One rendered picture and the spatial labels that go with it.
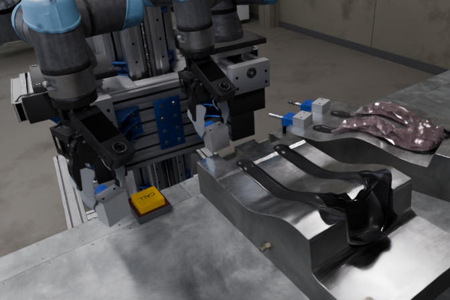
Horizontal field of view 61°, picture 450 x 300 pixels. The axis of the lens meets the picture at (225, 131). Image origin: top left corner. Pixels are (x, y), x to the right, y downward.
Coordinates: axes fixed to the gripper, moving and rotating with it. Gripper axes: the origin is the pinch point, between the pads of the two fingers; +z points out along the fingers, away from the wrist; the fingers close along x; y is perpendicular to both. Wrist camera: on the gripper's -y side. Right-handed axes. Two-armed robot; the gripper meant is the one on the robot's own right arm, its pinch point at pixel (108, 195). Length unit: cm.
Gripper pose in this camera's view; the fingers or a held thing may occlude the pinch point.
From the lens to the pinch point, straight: 75.1
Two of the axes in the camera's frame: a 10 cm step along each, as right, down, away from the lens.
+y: -7.6, -2.6, 5.9
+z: 0.7, 8.8, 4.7
